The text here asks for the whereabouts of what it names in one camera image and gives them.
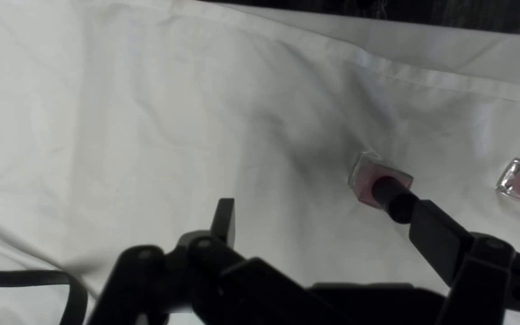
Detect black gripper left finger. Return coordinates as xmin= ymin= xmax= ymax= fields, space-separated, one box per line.
xmin=86 ymin=197 xmax=261 ymax=325

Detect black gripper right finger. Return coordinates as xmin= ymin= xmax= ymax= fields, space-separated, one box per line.
xmin=407 ymin=199 xmax=520 ymax=325

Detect pink nail polish bottle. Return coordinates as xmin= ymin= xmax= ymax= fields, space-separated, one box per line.
xmin=348 ymin=151 xmax=420 ymax=226

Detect white tablecloth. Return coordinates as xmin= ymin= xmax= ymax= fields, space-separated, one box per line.
xmin=0 ymin=0 xmax=520 ymax=325

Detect black handbag with strap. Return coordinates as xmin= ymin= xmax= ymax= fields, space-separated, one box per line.
xmin=0 ymin=268 xmax=90 ymax=325

